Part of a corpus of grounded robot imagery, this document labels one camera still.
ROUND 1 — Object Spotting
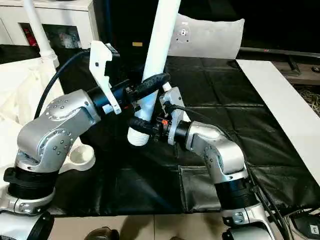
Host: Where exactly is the white plastic table top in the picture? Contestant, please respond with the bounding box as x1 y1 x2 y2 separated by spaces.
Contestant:
0 56 96 174

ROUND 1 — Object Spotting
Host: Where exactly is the black cabinet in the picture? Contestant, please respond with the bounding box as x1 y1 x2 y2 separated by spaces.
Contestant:
95 0 173 58

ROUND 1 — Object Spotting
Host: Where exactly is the black work mat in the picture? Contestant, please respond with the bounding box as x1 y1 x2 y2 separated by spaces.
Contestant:
0 42 320 217

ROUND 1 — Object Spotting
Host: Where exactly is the light grey cushion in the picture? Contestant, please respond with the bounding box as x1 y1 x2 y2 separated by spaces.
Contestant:
167 13 246 60

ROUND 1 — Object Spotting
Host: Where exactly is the white glass-door cabinet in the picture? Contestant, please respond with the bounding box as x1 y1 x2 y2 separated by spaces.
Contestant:
0 0 99 51

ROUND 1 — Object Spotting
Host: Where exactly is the dark left robot foot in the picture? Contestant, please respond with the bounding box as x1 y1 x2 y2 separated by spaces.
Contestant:
84 226 119 240

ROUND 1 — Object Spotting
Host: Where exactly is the white flat board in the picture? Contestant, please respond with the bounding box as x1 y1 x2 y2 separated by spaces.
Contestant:
236 59 320 187

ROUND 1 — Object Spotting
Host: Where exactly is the black low shelf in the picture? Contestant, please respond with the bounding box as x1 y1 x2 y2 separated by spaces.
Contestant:
240 46 320 86

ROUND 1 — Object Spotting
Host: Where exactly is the black box white label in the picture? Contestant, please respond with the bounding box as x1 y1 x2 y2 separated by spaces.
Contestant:
290 212 320 240

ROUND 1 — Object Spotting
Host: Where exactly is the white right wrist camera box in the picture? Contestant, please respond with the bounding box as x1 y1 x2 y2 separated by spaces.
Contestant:
159 86 187 147

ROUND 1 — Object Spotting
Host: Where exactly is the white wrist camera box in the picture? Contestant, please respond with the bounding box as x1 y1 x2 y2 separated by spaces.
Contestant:
159 86 187 147
88 41 122 115

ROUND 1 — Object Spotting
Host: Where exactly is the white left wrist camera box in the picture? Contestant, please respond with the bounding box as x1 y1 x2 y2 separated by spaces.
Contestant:
88 41 122 115

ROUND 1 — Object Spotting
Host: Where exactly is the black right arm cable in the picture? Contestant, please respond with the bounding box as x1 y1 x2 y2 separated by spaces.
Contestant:
169 103 292 240

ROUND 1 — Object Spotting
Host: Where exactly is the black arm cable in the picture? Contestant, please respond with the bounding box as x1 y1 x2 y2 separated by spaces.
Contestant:
34 49 92 121
169 103 292 240

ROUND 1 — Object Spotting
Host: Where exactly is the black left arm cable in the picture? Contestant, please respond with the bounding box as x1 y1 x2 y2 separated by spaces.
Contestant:
34 49 92 121

